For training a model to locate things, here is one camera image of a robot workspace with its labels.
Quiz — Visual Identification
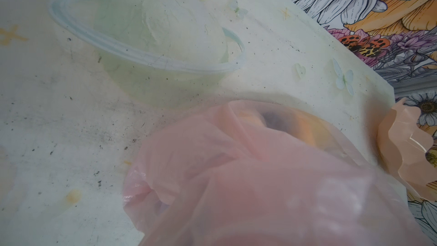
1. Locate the pink plastic bag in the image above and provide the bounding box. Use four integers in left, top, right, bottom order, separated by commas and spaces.
123, 100, 432, 246

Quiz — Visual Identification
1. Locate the pink faceted plastic bowl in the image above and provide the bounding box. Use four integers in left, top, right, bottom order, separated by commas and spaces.
377, 98, 437, 202

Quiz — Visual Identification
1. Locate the orange fake fruit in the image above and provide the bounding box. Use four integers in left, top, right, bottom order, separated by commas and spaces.
237, 109, 340, 152

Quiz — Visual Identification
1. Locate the clear plastic bowl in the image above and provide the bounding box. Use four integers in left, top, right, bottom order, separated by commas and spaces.
48, 0, 245, 108

